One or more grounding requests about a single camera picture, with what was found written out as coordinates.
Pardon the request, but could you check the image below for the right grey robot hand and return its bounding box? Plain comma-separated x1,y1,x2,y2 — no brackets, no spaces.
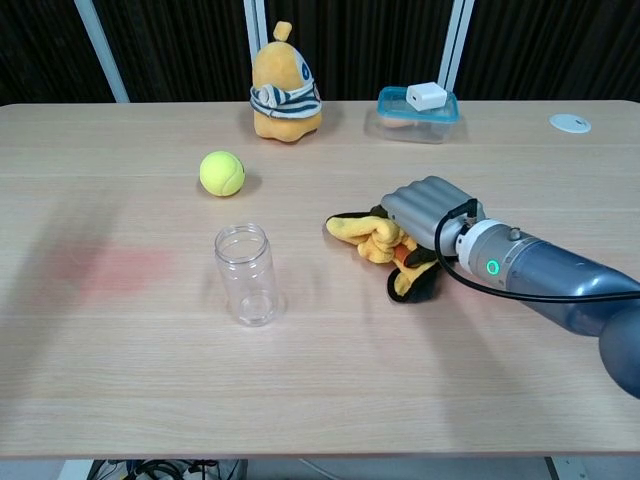
370,174,487,267

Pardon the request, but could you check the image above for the yellow cloth with black trim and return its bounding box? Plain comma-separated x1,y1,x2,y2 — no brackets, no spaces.
324,204,444,305

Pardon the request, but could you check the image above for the clear container with blue lid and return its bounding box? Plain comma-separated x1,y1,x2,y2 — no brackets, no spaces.
375,85,461,145

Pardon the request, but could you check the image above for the white charger block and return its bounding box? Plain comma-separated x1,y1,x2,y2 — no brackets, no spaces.
405,81,448,113

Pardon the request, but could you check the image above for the white round grommet cap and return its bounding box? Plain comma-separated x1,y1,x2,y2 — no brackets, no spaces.
548,113,593,135

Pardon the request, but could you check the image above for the yellow plush toy striped scarf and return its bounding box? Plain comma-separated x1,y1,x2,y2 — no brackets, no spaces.
249,20,323,145

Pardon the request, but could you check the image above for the clear plastic jar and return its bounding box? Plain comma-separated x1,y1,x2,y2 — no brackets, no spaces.
213,222,281,328

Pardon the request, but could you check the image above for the yellow-green tennis ball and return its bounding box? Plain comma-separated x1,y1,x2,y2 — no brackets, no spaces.
198,150,247,198

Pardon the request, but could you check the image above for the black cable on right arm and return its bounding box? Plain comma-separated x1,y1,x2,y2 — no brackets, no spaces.
433,198,640,304

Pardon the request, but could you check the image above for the white partition post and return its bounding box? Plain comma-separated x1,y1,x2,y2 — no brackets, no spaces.
73,0,132,104
242,0,270,101
436,0,477,92

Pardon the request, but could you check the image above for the tangle of black floor cables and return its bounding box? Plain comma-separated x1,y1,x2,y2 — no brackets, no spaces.
88,457,242,480

